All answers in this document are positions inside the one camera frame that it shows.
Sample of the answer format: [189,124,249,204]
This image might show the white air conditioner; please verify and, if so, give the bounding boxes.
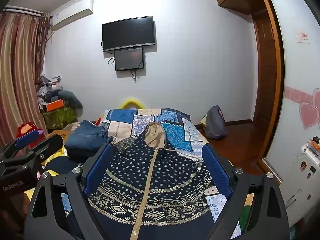
[50,0,94,31]

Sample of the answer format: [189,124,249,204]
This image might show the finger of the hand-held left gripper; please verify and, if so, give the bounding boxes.
[24,134,64,172]
[1,129,45,155]

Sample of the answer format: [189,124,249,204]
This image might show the small black wall monitor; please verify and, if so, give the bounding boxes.
[114,47,145,72]

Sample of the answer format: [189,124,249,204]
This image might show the navy patterned hooded garment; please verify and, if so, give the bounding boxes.
[87,121,216,240]

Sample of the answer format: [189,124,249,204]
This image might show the cardboard box with paw prints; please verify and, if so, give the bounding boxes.
[46,129,72,144]

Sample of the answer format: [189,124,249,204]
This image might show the pink heart sticker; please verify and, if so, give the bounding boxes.
[299,101,320,131]

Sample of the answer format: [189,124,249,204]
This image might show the red plush toy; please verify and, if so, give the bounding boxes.
[16,121,45,148]

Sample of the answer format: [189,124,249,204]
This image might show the white wall notice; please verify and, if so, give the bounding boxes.
[296,31,312,43]

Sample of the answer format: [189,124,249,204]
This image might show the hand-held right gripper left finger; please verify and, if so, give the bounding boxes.
[25,143,115,240]

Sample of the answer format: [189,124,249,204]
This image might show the black cloth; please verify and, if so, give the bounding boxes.
[46,156,81,176]

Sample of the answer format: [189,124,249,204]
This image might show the blue patchwork bed blanket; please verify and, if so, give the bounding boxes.
[60,107,254,240]

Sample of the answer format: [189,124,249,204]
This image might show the pink band sticker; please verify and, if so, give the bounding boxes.
[284,86,320,106]

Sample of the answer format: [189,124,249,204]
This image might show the grey bag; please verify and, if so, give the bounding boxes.
[203,105,229,140]

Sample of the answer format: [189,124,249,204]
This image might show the pile of papers and clutter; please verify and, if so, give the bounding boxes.
[37,74,66,105]

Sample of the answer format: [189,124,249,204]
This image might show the wooden door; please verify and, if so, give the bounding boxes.
[251,0,286,179]

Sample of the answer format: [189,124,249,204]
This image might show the yellow duck print blanket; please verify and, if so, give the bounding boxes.
[24,147,69,202]

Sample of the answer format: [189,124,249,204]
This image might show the black wall television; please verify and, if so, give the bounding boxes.
[102,16,155,53]

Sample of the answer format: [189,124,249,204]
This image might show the striped brown curtain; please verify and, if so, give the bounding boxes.
[0,9,52,153]

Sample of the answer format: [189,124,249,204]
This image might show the dark grey cushion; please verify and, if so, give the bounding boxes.
[58,90,83,117]

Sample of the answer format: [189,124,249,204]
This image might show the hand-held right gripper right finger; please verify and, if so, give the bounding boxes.
[201,143,288,240]

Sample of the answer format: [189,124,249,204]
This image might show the orange box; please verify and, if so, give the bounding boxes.
[46,99,64,112]

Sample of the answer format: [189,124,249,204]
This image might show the folded blue jeans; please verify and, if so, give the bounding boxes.
[64,120,113,161]

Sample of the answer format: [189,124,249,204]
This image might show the yellow ring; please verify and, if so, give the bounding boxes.
[121,98,143,110]

